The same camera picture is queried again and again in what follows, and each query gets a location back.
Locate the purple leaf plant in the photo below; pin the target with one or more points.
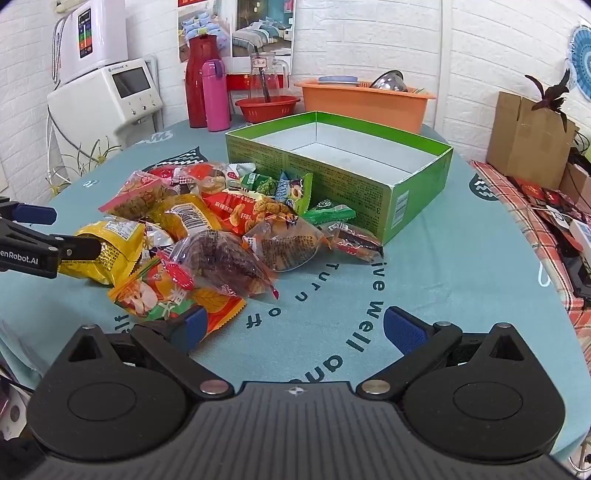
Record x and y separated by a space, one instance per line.
551 99

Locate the steel bowl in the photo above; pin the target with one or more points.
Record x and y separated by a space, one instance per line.
390 82

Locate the red plastic basin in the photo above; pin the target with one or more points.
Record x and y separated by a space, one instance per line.
268 110

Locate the red thermos jug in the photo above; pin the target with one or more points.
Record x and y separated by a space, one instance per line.
196 83

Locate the teal bedding wall poster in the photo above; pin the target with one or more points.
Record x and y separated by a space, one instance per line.
263 27

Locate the green cardboard box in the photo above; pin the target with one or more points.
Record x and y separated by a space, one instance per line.
341 180

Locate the glass pitcher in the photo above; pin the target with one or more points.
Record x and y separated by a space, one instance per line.
277 78

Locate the orange plastic tub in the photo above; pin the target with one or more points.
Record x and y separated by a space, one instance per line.
364 108

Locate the pile of snack packets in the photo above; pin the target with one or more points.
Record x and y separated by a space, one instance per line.
240 230

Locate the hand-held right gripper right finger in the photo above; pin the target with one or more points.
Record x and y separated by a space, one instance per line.
401 328

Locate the teal printed tablecloth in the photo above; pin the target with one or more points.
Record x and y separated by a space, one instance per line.
438 277

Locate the large cardboard box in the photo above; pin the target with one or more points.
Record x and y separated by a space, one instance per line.
521 143

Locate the small cardboard box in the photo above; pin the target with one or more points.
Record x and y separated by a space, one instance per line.
577 182

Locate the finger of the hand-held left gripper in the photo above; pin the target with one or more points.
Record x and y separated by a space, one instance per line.
81 249
34 214

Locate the white water purifier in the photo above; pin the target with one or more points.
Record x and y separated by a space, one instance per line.
99 32

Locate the small white box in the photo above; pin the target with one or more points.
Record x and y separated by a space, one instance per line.
581 235

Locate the plaid cloth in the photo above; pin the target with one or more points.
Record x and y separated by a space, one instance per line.
517 203

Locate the blue bedding wall poster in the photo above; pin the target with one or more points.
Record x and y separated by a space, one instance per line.
203 23

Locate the white appliance with screen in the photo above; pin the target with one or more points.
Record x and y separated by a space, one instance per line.
92 108

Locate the dark stirring utensil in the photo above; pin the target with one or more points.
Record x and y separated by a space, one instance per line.
264 83

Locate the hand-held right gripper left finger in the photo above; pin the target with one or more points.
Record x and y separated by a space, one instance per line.
194 325

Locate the yellow snack bag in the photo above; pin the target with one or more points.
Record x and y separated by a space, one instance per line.
115 240

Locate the dark red flat box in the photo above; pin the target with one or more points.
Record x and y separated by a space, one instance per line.
531 189

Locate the green spider plant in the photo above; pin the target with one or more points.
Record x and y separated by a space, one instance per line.
78 161

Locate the pink thermos bottle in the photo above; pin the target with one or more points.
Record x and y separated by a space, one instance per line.
216 97

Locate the red paper sheet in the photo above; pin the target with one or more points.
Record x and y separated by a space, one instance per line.
238 81

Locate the large blue round wall decoration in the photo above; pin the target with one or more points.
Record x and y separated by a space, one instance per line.
581 60

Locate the black electronic device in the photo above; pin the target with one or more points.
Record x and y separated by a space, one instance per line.
577 272

